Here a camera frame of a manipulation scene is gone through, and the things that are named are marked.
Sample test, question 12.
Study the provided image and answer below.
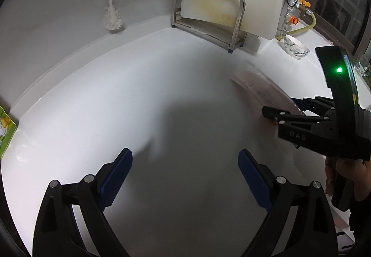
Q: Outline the yellow hose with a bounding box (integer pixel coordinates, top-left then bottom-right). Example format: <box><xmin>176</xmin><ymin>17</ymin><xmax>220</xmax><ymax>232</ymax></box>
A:
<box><xmin>285</xmin><ymin>10</ymin><xmax>318</xmax><ymax>35</ymax></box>

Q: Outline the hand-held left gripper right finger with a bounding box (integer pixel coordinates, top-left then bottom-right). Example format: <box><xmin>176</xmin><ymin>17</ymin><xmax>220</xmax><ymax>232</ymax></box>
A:
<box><xmin>238</xmin><ymin>149</ymin><xmax>338</xmax><ymax>257</ymax></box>

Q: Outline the steel cutting board rack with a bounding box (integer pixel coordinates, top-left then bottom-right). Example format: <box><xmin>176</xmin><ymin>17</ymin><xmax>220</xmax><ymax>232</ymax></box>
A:
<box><xmin>171</xmin><ymin>0</ymin><xmax>247</xmax><ymax>54</ymax></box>

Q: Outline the glass cup cartoon print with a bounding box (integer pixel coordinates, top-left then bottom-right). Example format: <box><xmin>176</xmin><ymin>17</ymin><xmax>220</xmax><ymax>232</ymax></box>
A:
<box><xmin>352</xmin><ymin>54</ymin><xmax>371</xmax><ymax>78</ymax></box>

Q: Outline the floral ceramic bowl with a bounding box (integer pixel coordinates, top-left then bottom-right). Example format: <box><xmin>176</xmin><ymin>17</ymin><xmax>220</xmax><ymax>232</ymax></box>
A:
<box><xmin>283</xmin><ymin>34</ymin><xmax>310</xmax><ymax>60</ymax></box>

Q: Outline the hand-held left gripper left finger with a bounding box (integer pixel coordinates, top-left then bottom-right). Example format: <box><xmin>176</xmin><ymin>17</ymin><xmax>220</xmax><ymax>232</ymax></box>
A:
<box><xmin>32</xmin><ymin>147</ymin><xmax>133</xmax><ymax>257</ymax></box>

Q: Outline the gas valve orange knob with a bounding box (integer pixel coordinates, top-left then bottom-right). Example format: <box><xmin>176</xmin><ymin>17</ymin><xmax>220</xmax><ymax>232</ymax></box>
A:
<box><xmin>277</xmin><ymin>0</ymin><xmax>312</xmax><ymax>39</ymax></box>

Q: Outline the green printed packet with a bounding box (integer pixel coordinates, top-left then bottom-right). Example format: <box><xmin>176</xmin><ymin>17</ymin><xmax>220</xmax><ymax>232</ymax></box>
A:
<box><xmin>0</xmin><ymin>105</ymin><xmax>18</xmax><ymax>160</ymax></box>

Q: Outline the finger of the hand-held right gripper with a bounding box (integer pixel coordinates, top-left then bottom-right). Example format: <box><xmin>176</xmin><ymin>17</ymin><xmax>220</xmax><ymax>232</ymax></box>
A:
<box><xmin>262</xmin><ymin>106</ymin><xmax>329</xmax><ymax>127</ymax></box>
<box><xmin>290</xmin><ymin>95</ymin><xmax>335</xmax><ymax>116</ymax></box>

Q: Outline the person's right hand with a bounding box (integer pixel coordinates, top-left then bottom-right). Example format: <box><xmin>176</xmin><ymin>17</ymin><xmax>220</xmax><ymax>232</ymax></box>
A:
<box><xmin>325</xmin><ymin>155</ymin><xmax>370</xmax><ymax>202</ymax></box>

